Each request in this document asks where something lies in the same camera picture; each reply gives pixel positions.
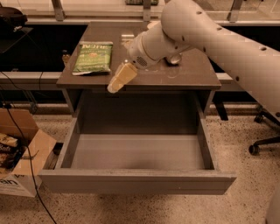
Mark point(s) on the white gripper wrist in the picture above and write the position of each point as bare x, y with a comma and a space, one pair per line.
136, 54

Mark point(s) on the green jalapeno chip bag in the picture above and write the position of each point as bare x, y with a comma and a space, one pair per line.
93, 57

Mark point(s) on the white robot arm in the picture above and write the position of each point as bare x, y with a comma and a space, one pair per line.
184, 26

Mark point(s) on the open grey top drawer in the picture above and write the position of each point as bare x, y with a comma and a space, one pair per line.
155, 143

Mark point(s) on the red soda can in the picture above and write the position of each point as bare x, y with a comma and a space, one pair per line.
174, 59

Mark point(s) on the white paper bowl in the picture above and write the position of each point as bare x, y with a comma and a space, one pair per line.
153, 24

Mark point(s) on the black object on shelf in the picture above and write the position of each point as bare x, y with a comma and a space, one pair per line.
11, 19

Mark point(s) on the snack bags in box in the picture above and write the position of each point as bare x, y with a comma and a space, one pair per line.
9, 151

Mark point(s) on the cardboard box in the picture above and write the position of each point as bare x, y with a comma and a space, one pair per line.
35, 151

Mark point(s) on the black office chair base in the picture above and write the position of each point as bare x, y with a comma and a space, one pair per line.
268, 134

